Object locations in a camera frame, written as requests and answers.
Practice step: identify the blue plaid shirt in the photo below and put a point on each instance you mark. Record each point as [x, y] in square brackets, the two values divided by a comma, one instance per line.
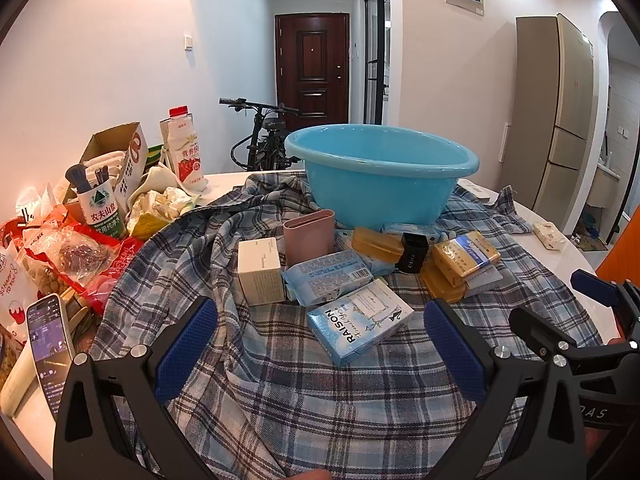
[280, 410]

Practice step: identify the blue wet wipes packet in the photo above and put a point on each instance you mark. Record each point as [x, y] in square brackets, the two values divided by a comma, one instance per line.
[327, 275]

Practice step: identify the grey packet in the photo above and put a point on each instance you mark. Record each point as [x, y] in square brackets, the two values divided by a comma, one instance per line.
[484, 280]

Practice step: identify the beige refrigerator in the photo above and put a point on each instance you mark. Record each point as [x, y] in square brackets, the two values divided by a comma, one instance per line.
[562, 120]

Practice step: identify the yellow and blue packet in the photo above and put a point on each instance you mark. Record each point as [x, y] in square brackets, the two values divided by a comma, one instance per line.
[465, 255]

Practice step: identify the white cardboard box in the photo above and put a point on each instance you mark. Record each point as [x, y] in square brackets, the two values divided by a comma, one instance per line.
[260, 272]

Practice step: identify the red snack bags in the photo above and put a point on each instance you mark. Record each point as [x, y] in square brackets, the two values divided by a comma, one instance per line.
[75, 260]

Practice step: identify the amber soap box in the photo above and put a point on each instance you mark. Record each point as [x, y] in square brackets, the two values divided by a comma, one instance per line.
[377, 245]
[442, 285]

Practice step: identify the smartphone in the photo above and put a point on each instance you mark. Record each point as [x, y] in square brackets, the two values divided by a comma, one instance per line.
[50, 345]

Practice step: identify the dark red entrance door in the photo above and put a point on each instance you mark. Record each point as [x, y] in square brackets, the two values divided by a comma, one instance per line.
[312, 70]

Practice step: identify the small black box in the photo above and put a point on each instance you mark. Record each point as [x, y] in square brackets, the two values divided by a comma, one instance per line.
[414, 254]

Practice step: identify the black bicycle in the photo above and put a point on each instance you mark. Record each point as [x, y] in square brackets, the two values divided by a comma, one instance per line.
[262, 142]

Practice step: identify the white flat device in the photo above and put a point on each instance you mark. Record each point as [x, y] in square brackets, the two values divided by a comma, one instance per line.
[475, 190]

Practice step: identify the white wall switch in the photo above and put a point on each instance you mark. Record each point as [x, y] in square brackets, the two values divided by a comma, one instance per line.
[188, 42]

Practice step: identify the light blue flat packet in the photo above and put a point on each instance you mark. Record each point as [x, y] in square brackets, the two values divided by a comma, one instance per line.
[415, 229]

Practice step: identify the green label bottle with brushes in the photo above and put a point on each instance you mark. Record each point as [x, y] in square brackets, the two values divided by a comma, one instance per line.
[102, 210]

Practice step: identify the white tissue packet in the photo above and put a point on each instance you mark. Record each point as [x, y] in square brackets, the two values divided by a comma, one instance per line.
[549, 236]

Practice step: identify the open brown cardboard box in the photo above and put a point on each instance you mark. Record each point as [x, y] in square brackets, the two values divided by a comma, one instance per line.
[131, 152]

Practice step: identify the light blue plastic basin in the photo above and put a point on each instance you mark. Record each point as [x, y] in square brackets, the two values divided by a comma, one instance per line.
[380, 180]

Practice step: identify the pink plastic holder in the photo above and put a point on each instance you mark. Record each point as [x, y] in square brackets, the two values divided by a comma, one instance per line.
[309, 237]

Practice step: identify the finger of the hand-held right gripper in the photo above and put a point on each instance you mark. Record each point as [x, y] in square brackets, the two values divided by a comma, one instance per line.
[595, 287]
[532, 327]

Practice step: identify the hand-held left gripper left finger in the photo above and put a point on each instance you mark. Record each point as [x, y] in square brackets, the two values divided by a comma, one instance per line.
[186, 350]

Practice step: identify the white milk bottle red cap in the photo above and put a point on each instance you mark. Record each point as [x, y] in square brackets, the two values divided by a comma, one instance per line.
[184, 152]

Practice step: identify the white wall box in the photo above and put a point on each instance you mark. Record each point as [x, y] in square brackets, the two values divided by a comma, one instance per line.
[505, 142]

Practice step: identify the black framed glass door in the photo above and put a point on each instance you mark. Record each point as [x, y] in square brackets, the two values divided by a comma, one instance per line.
[376, 50]

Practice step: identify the white washbasin cabinet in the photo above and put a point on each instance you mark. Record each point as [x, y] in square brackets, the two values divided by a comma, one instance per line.
[602, 185]

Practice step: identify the orange wooden panel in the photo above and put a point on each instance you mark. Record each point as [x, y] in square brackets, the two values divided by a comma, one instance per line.
[620, 255]

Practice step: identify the blue printed tissue packet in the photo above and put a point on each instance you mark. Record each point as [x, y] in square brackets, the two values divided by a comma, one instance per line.
[360, 325]

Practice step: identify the yellow bag with crumpled tissue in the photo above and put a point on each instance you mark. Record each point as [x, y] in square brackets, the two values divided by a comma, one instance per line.
[160, 207]

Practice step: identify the white bag strawberry print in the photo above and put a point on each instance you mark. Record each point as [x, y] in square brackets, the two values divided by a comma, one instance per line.
[15, 295]

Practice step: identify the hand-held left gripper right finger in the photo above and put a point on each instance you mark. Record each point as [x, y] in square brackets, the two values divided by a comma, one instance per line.
[454, 355]

